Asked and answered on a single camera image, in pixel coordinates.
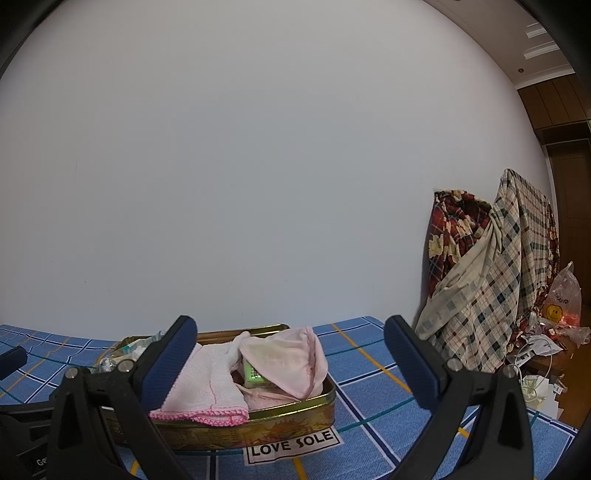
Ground pale grey checked cloth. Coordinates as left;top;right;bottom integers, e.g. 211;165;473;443
416;217;503;342

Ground red floral plaid cloth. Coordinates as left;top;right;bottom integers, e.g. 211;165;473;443
427;188;492;301

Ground wooden side table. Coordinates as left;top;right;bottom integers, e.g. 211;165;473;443
526;339;591;423

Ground pale pink cloth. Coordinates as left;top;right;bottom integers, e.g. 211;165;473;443
240;326;329;400

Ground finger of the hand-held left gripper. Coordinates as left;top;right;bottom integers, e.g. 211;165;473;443
0;346;27;381

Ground wooden wardrobe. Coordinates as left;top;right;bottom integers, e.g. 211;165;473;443
517;71;591;324

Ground white paper sheets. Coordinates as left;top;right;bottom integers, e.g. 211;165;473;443
521;374;563;418

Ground blue plaid bed sheet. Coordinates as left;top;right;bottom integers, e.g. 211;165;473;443
0;316;578;480

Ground white cable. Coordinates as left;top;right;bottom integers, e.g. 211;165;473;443
516;342;555;386

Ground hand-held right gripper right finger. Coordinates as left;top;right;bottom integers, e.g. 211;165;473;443
383;315;539;480

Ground clear smiley plastic bag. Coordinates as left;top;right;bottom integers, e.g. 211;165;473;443
545;262;583;324

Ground cream plaid cloth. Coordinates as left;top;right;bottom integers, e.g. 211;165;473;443
427;168;560;374

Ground green tissue pack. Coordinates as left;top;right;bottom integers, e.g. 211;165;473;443
243;360;267;388

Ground pink trimmed towel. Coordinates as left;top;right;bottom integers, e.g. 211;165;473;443
148;331;252;426

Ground gold metal tin box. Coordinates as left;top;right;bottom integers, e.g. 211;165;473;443
95;323;338;450

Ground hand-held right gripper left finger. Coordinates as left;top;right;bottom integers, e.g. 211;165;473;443
46;315;199;480

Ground white printed label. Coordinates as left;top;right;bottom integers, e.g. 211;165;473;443
242;427;342;468

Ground pile of crumpled wrappers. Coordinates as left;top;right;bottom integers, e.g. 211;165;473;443
508;311;591;354

